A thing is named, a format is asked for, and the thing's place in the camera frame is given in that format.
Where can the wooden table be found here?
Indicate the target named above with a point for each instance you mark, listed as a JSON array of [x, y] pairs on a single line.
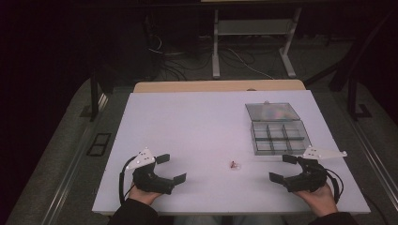
[[219, 86]]

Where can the black metal stand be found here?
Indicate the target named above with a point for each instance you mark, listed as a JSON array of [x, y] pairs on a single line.
[[352, 90]]

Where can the person's right hand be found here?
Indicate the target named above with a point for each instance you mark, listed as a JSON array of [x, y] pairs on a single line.
[[322, 201]]

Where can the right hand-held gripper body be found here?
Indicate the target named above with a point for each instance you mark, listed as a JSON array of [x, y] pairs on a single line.
[[308, 178]]

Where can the clear plastic compartment box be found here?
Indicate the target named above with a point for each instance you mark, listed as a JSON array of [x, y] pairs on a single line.
[[277, 131]]

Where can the small red clear object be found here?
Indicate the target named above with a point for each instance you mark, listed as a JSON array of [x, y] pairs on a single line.
[[233, 164]]

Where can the person's left hand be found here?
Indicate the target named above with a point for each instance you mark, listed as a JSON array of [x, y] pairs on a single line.
[[142, 196]]

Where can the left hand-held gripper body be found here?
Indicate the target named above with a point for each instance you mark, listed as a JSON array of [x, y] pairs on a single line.
[[147, 181]]

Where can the white metal stand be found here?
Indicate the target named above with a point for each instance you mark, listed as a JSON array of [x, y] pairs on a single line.
[[253, 27]]

